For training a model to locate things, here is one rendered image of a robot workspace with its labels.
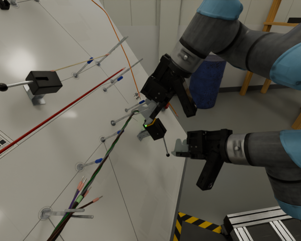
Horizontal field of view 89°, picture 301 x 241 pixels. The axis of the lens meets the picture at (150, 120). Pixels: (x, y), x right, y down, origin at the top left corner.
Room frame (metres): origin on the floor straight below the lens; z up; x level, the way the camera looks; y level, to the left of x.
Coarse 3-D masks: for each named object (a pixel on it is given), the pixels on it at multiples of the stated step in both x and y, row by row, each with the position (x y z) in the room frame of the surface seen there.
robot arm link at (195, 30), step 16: (208, 0) 0.36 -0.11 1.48; (224, 0) 0.34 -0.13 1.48; (208, 16) 0.35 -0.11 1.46; (224, 16) 0.34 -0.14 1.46; (192, 32) 0.36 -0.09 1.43; (208, 32) 0.34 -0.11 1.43; (224, 32) 0.35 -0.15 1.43; (192, 48) 0.35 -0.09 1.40; (208, 48) 0.35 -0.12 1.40; (224, 48) 0.36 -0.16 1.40
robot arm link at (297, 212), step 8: (272, 184) 0.19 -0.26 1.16; (280, 184) 0.18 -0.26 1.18; (288, 184) 0.17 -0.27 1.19; (296, 184) 0.17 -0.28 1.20; (280, 192) 0.17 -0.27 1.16; (288, 192) 0.16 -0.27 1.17; (296, 192) 0.16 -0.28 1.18; (280, 200) 0.17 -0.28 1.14; (288, 200) 0.16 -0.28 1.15; (296, 200) 0.15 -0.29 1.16; (288, 208) 0.15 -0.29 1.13; (296, 208) 0.15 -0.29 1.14; (296, 216) 0.14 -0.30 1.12
